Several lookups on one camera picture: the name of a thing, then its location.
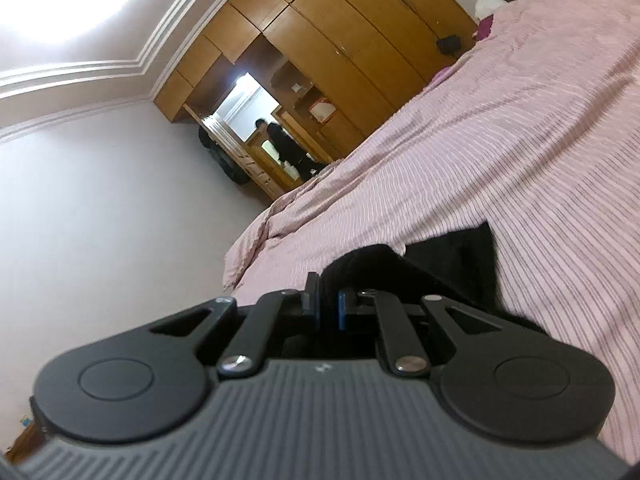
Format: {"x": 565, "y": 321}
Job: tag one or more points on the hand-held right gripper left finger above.
{"x": 313, "y": 305}

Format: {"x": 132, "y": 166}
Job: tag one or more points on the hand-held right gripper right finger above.
{"x": 343, "y": 310}

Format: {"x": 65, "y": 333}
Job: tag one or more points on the black button cardigan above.
{"x": 440, "y": 270}

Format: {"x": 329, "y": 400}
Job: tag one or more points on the dark bag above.
{"x": 222, "y": 157}

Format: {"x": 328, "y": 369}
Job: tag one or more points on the pink box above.
{"x": 322, "y": 111}

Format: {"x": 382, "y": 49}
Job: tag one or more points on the pink checked bedspread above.
{"x": 500, "y": 135}

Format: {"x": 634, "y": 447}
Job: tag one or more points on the wooden wardrobe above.
{"x": 350, "y": 35}

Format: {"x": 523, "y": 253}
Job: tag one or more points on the small black box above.
{"x": 448, "y": 43}

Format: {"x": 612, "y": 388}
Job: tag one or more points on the magenta cloth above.
{"x": 483, "y": 28}

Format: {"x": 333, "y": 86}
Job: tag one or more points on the wooden door frame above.
{"x": 255, "y": 170}

